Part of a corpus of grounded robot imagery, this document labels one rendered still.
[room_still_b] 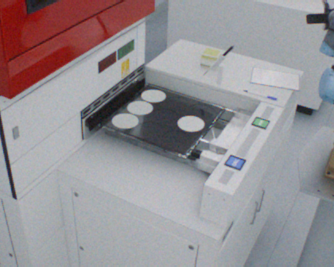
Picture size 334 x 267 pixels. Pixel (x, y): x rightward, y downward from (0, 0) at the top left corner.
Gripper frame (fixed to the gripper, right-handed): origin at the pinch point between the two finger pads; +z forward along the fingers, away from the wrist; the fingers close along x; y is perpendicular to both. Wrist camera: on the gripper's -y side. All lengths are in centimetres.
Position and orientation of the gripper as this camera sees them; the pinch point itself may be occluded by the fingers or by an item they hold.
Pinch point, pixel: (321, 14)
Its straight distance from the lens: 229.1
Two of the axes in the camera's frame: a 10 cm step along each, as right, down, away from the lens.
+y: 9.7, -0.5, -2.4
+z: 2.1, -2.8, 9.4
